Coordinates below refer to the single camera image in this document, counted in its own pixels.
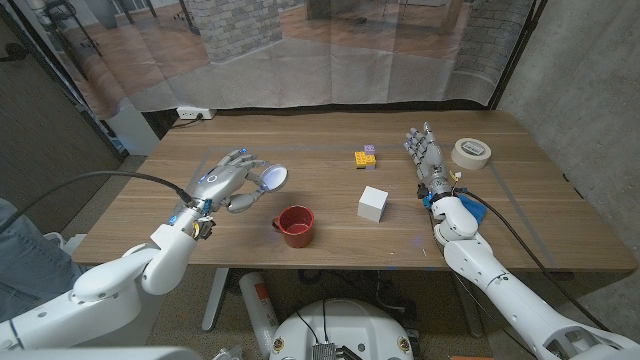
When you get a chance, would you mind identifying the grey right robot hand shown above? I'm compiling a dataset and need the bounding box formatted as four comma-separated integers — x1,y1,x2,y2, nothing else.
403,121,460,199

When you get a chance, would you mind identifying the blue flat object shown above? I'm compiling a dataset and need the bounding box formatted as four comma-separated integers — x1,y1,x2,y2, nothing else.
457,193,488,225

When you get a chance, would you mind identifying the white panel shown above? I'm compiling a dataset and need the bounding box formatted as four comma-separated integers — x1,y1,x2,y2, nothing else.
107,97,161,157

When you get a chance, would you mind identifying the white cube block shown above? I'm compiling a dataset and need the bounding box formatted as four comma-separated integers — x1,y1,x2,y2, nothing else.
356,185,390,224

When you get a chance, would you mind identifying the yellow toy brick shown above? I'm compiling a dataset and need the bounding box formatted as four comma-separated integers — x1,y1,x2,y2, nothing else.
354,150,378,170

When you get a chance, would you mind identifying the red ceramic mug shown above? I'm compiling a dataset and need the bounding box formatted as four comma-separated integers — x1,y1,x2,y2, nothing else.
271,204,316,250

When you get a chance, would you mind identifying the beige masking tape roll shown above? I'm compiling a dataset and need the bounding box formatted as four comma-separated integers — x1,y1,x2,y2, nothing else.
450,137,493,170

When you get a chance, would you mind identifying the white cylinder with orange label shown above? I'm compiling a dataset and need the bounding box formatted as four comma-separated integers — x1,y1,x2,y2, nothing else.
238,271,281,359

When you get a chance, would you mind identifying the white power strip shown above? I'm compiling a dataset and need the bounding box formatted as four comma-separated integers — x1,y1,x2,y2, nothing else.
176,105,218,121

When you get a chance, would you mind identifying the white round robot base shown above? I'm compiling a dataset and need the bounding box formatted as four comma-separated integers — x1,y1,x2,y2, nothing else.
269,298,415,360

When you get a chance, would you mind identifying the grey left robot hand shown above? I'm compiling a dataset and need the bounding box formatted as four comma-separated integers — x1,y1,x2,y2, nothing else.
172,147,274,236

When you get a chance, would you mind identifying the grey table leg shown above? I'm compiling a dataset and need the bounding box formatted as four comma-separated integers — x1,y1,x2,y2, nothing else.
452,272,485,339
201,268,230,333

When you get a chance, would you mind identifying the black backdrop stand pole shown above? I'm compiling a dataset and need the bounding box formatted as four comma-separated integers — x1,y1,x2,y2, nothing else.
487,0,549,111
0,0,129,162

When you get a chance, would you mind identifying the person's leg in jeans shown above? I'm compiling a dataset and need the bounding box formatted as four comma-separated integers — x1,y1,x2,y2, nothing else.
0,197,86,324

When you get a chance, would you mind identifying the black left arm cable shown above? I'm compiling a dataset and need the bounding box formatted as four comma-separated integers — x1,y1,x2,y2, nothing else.
0,170,194,236

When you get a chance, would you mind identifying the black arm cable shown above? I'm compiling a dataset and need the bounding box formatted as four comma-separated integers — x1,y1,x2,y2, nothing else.
457,187,611,332
0,170,194,236

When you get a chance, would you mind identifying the white robot torso edge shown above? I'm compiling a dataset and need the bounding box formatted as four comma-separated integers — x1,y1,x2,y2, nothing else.
0,346,204,360

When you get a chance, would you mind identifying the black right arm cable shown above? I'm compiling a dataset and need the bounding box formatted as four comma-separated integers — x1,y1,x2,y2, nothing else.
457,187,611,332

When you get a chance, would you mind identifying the printed room backdrop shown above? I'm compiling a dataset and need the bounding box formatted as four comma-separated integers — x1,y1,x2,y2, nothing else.
9,0,539,120

